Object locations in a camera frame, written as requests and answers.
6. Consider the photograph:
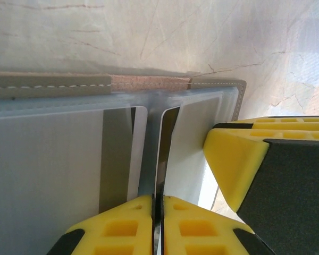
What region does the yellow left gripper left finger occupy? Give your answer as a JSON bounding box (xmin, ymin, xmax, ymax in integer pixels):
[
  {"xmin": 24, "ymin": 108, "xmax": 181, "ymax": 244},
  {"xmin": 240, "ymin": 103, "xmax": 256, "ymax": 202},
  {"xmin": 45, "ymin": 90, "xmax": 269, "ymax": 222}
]
[{"xmin": 46, "ymin": 194, "xmax": 153, "ymax": 255}]

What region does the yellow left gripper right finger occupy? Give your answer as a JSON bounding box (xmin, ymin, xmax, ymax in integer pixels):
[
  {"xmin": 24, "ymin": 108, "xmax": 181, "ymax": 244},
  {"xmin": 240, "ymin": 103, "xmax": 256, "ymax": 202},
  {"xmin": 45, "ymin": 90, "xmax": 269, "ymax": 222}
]
[{"xmin": 161, "ymin": 195, "xmax": 272, "ymax": 255}]

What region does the white card black stripe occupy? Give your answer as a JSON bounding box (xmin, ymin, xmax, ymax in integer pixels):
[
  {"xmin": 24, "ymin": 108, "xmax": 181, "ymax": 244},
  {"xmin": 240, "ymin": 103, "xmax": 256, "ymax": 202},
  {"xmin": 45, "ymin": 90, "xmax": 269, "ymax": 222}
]
[
  {"xmin": 153, "ymin": 96, "xmax": 221, "ymax": 255},
  {"xmin": 0, "ymin": 105, "xmax": 149, "ymax": 255}
]

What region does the grey leather card holder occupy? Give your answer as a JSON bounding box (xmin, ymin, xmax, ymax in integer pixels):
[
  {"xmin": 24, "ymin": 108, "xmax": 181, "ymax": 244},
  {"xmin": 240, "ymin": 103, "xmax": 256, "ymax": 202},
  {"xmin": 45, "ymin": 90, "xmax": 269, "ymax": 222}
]
[{"xmin": 0, "ymin": 71, "xmax": 247, "ymax": 255}]

